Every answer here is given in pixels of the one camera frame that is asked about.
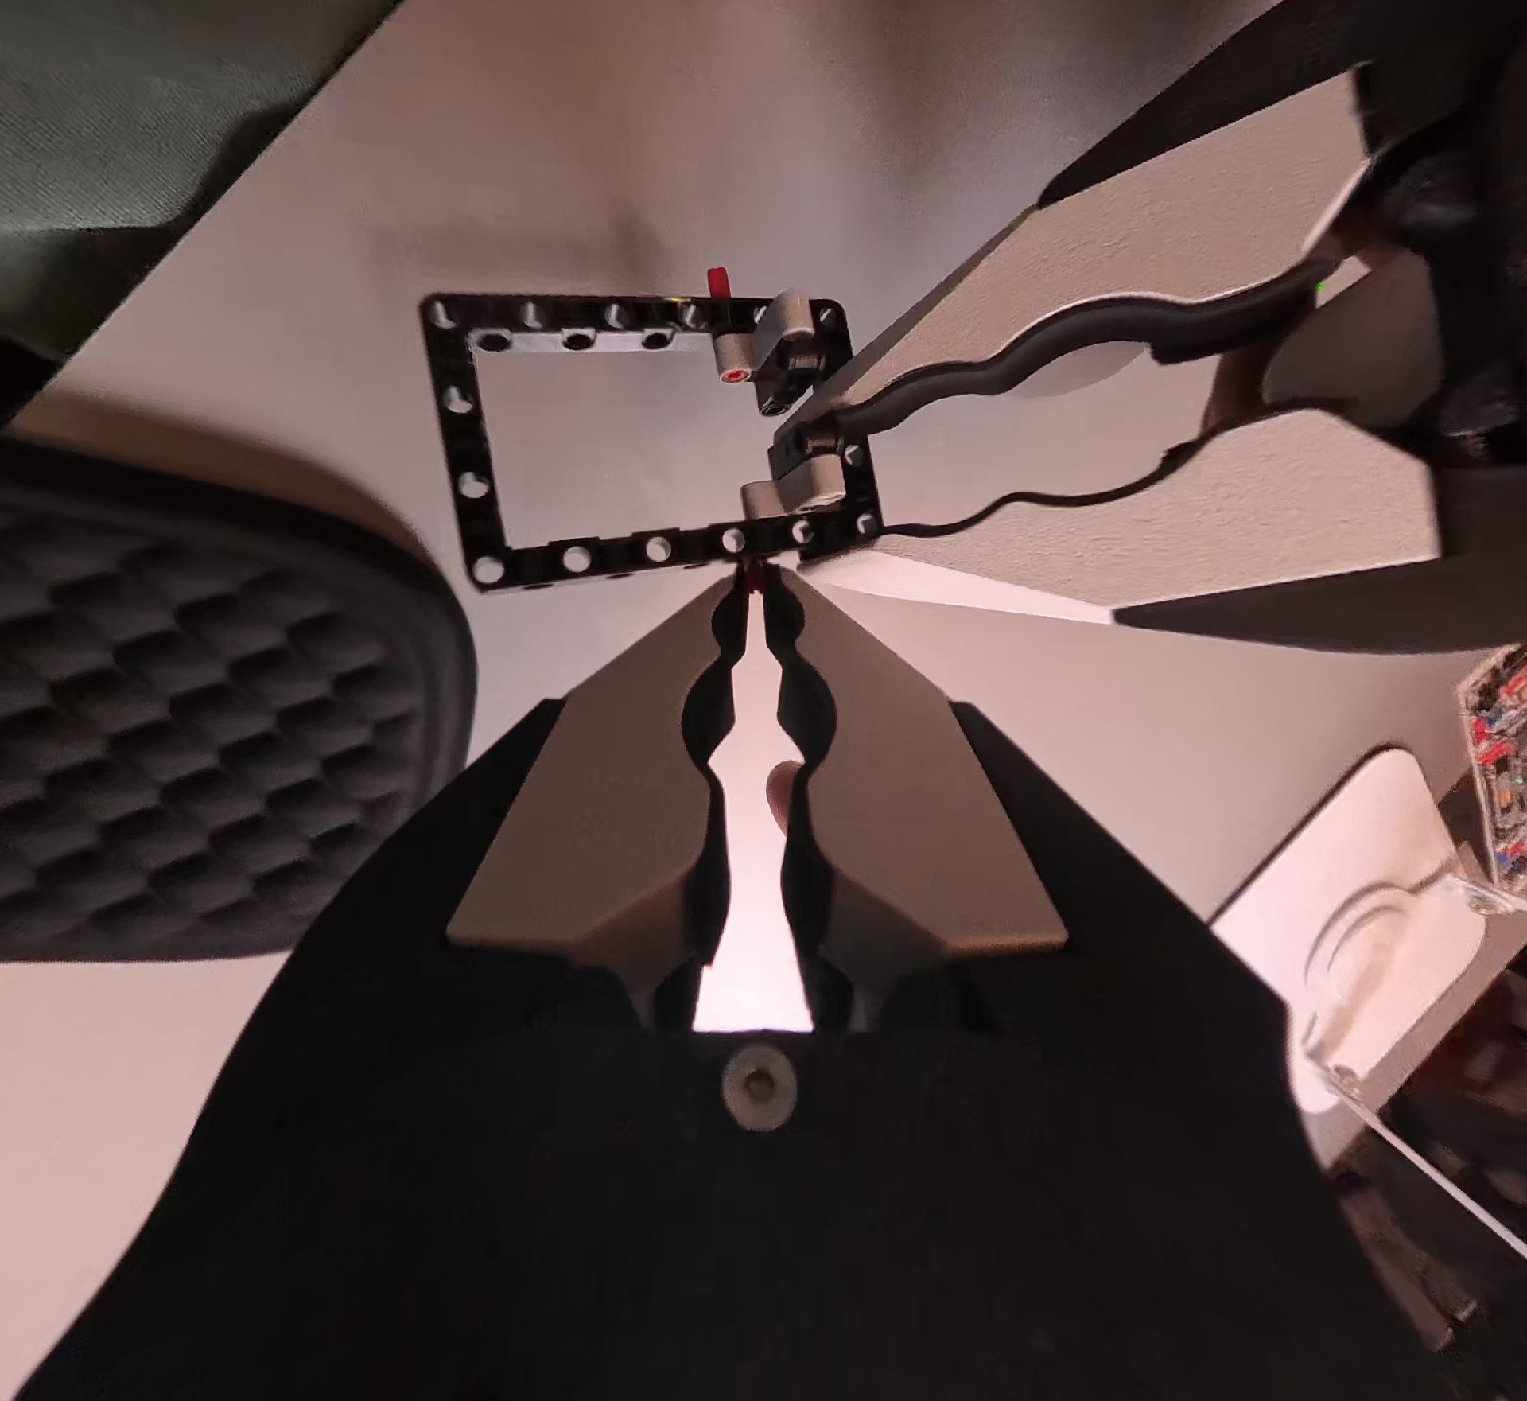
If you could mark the person's left hand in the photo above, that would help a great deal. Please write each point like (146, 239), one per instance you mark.
(1230, 398)

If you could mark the black lego frame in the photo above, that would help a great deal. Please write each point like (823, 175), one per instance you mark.
(465, 446)

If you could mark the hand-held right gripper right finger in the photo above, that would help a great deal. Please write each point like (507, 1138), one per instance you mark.
(919, 828)

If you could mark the person's right hand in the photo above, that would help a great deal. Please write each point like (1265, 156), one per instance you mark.
(784, 798)

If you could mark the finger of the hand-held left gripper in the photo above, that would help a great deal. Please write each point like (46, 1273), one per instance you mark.
(1252, 518)
(1132, 244)

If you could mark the white book stand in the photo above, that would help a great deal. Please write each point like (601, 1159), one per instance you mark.
(1336, 828)

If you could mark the colourful sticker sheet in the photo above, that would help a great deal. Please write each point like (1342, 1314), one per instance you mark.
(1499, 756)

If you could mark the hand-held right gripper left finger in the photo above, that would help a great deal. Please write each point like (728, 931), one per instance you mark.
(584, 815)

